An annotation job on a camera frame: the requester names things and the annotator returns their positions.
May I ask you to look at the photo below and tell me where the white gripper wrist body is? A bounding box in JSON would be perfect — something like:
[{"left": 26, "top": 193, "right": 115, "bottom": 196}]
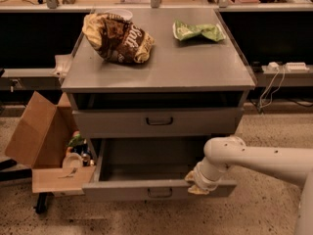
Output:
[{"left": 193, "top": 159, "right": 229, "bottom": 192}]

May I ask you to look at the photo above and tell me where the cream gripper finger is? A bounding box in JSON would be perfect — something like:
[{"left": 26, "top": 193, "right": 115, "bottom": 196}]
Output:
[{"left": 185, "top": 170, "right": 209, "bottom": 195}]

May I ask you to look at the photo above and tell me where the grey drawer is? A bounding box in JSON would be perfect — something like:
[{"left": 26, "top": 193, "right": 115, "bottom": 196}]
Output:
[
  {"left": 72, "top": 108, "right": 244, "bottom": 138},
  {"left": 81, "top": 136, "right": 238, "bottom": 203}
]

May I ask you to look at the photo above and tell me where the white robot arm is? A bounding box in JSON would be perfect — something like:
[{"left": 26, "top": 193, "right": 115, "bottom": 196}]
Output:
[{"left": 185, "top": 136, "right": 313, "bottom": 235}]

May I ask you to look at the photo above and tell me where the grey top drawer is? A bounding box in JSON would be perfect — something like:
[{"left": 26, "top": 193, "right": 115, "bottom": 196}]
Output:
[{"left": 72, "top": 108, "right": 244, "bottom": 138}]

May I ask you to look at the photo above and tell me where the grey metal drawer cabinet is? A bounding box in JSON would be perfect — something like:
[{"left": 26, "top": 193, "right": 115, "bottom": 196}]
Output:
[{"left": 61, "top": 7, "right": 257, "bottom": 142}]

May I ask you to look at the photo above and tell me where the white cup in box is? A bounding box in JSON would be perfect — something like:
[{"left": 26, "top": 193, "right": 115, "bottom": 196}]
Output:
[{"left": 63, "top": 153, "right": 83, "bottom": 168}]

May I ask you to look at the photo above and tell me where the green item in box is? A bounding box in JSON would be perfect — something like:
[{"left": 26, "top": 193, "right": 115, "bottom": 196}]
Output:
[{"left": 67, "top": 131, "right": 84, "bottom": 147}]

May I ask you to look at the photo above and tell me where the white power strip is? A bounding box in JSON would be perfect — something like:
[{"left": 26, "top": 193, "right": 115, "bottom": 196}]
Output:
[{"left": 267, "top": 62, "right": 309, "bottom": 71}]

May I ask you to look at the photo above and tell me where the green snack bag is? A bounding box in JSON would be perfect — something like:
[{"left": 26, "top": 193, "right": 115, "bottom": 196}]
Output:
[{"left": 172, "top": 21, "right": 226, "bottom": 42}]

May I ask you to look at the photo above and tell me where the brown yellow chip bag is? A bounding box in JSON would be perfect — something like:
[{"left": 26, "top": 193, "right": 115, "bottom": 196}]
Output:
[{"left": 82, "top": 13, "right": 155, "bottom": 64}]

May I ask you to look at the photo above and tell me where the brown cardboard box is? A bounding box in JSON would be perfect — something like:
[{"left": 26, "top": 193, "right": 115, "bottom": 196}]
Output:
[{"left": 5, "top": 92, "right": 95, "bottom": 196}]

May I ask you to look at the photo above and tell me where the white bowl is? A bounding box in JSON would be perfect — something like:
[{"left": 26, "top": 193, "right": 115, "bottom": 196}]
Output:
[{"left": 106, "top": 9, "right": 133, "bottom": 22}]

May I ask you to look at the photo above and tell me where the white cable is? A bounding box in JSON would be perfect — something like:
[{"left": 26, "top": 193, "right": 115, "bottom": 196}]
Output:
[{"left": 258, "top": 67, "right": 287, "bottom": 111}]

